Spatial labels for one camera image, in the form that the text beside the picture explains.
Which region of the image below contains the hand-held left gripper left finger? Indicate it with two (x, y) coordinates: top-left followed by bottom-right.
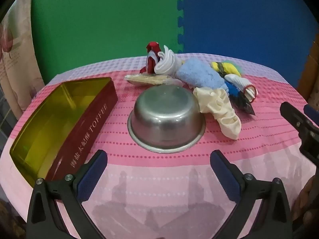
(26, 149), (109, 239)

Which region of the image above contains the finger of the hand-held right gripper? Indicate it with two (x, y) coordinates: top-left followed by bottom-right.
(303, 104), (319, 121)
(280, 102), (319, 133)

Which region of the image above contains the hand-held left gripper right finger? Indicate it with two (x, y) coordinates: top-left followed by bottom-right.
(210, 150), (292, 239)

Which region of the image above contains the white red-cuffed sock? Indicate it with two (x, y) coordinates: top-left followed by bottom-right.
(224, 74), (257, 103)

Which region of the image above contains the blue cloth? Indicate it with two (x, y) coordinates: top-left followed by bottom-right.
(224, 81), (244, 100)

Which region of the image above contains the red tin box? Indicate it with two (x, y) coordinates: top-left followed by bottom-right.
(9, 77), (119, 188)

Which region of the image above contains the cream cloth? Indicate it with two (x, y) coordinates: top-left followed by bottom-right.
(193, 88), (242, 140)

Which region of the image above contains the yellow and black sock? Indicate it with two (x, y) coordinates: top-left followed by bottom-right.
(211, 62), (242, 78)

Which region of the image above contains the light blue sock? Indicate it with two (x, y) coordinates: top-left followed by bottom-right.
(176, 60), (228, 93)

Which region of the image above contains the beige striped cloth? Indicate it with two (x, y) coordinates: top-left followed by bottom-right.
(124, 74), (184, 87)

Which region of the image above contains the red sock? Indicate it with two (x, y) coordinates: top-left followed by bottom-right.
(140, 42), (161, 74)

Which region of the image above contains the brown foam mat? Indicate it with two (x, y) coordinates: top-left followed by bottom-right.
(296, 33), (319, 100)

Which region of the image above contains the pink checked tablecloth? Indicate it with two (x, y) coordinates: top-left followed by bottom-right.
(0, 53), (319, 239)

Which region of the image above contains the stainless steel bowl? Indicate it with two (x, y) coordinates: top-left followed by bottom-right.
(128, 85), (207, 153)

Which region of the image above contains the blue foam mat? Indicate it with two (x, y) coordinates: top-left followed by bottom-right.
(176, 0), (319, 88)

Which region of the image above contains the floral curtain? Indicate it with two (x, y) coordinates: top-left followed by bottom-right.
(0, 0), (46, 120)

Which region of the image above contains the green foam mat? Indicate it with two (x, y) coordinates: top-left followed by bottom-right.
(30, 0), (185, 85)

